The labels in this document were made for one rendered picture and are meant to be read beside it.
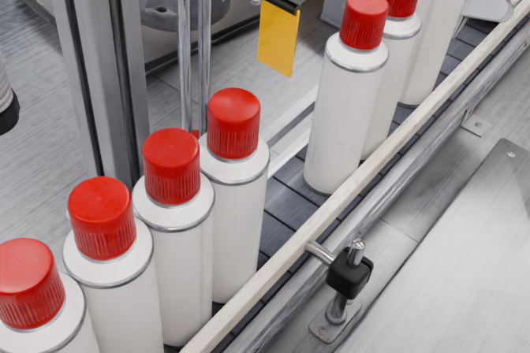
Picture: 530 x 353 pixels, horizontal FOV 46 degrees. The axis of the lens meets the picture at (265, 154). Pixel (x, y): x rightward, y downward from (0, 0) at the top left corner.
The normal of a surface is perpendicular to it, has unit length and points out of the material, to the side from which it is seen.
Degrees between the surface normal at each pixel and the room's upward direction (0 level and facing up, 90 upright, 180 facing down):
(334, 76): 90
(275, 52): 90
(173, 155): 3
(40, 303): 90
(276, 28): 90
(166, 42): 2
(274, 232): 0
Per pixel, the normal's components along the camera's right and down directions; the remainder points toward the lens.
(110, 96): 0.78, 0.50
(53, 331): 0.48, -0.11
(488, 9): -0.52, 0.18
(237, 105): 0.04, -0.70
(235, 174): 0.18, 0.04
